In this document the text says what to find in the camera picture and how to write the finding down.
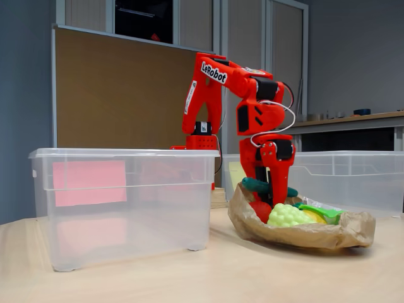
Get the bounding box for dark green toy cucumber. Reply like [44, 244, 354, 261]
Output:
[242, 177, 299, 198]

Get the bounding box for red toy strawberry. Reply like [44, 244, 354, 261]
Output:
[249, 201, 273, 223]

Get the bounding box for light green toy grapes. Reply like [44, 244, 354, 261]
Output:
[267, 203, 316, 227]

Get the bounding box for yellow toy lemon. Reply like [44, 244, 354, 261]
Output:
[304, 210, 328, 225]

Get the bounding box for clear plastic bin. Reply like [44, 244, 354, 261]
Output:
[28, 147, 220, 272]
[220, 150, 404, 218]

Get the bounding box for yellow paper note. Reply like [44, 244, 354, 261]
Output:
[229, 160, 246, 192]

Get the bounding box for crumpled brown paper bag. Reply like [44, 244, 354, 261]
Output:
[227, 180, 376, 250]

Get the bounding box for sideboard with wooden top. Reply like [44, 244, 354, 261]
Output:
[277, 110, 404, 153]

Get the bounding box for tall grey cabinet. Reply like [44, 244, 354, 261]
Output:
[56, 0, 309, 153]

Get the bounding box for cork pin board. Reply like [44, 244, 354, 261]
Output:
[52, 24, 218, 149]

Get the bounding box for pink paper note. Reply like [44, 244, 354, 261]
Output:
[52, 160, 128, 208]

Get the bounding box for black device in cabinet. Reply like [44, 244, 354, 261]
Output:
[114, 0, 174, 44]

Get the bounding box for black power cable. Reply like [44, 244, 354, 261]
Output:
[214, 135, 223, 175]

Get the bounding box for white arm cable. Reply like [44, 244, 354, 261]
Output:
[251, 100, 297, 148]

